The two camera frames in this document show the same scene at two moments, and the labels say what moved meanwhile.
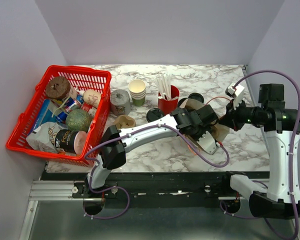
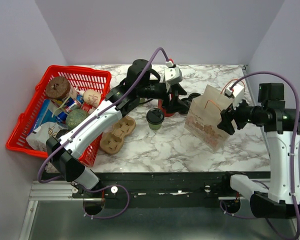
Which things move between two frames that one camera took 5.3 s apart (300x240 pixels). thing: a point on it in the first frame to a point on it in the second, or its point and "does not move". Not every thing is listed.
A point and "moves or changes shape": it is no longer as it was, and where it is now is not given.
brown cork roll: (58, 87) does not move
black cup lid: (154, 114) does not move
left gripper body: (200, 131) to (169, 105)
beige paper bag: (219, 130) moves or changes shape
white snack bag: (43, 139) does not move
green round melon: (78, 120) does not move
